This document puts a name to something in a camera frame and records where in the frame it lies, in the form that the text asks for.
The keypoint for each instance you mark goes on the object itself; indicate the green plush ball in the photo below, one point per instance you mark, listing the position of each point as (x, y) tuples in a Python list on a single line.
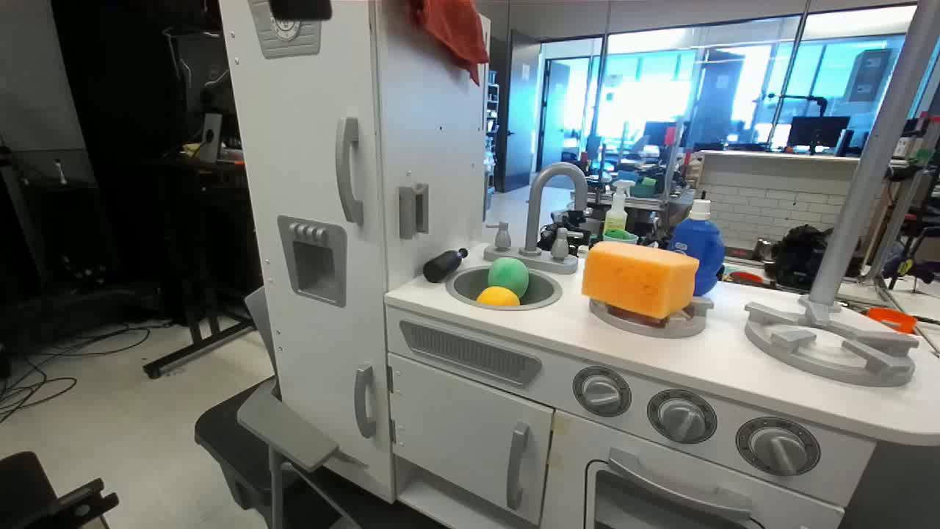
[(509, 273)]

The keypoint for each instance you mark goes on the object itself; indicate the grey toy wall phone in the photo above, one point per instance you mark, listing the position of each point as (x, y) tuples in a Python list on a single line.
[(411, 210)]

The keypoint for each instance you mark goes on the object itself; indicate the white oven door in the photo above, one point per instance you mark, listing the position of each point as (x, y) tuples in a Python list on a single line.
[(577, 459)]

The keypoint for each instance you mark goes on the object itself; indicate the grey toy faucet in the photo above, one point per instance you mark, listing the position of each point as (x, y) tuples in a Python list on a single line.
[(536, 195)]

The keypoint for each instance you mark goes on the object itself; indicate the red cloth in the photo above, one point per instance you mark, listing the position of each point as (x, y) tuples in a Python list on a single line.
[(456, 24)]

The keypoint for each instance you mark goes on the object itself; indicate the grey metal pole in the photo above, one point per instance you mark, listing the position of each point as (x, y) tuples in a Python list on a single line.
[(868, 176)]

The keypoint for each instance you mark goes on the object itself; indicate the grey round sink basin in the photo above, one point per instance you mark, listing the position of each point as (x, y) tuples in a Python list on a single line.
[(542, 288)]

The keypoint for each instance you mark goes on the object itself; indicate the orange hand tool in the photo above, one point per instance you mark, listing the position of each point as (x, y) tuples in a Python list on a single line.
[(891, 317)]

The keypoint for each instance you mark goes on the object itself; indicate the orange sponge block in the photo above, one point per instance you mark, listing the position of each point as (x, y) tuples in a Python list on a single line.
[(637, 278)]

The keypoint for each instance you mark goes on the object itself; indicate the white under-sink cabinet door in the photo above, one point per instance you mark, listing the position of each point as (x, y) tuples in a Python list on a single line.
[(459, 431)]

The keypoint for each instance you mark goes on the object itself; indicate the blue bottle with white cap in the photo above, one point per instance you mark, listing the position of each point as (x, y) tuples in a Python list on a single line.
[(699, 251)]

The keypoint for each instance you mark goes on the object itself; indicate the black equipment corner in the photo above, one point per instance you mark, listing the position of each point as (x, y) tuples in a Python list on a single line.
[(39, 500)]

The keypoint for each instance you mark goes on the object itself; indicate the white brick pattern counter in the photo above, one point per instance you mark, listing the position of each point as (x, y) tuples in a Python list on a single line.
[(772, 201)]

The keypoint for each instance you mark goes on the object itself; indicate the small white fridge door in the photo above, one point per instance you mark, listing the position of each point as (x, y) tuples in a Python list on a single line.
[(324, 413)]

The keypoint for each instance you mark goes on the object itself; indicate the black metal stand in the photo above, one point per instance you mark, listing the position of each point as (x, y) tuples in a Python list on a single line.
[(199, 341)]

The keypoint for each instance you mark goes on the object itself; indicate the grey stool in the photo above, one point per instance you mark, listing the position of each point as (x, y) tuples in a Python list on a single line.
[(282, 426)]

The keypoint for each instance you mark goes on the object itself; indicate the black bag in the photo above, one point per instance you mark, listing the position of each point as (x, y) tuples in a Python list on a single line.
[(793, 257)]

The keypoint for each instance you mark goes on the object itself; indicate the black cart platform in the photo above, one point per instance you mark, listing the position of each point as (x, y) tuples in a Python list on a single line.
[(220, 442)]

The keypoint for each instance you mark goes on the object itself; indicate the white cabinet door with dispenser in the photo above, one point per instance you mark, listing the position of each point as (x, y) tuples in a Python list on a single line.
[(295, 148)]

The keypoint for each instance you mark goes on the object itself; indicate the yellow ball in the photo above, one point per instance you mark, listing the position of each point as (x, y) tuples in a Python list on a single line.
[(496, 298)]

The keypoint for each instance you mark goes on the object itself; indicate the clear spray bottle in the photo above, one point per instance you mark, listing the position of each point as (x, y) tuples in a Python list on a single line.
[(615, 216)]

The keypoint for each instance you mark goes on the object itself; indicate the white toy play kitchen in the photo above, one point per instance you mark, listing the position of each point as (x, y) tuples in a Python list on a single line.
[(724, 356)]

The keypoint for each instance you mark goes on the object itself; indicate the grey stove knob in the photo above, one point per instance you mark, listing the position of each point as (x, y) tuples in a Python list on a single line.
[(681, 417), (777, 447), (599, 392)]

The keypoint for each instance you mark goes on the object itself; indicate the black cylinder shaker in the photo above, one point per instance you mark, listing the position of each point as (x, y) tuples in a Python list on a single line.
[(445, 266)]

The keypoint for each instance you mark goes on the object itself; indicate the black computer monitor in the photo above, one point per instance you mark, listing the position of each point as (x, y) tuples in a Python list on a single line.
[(816, 132)]

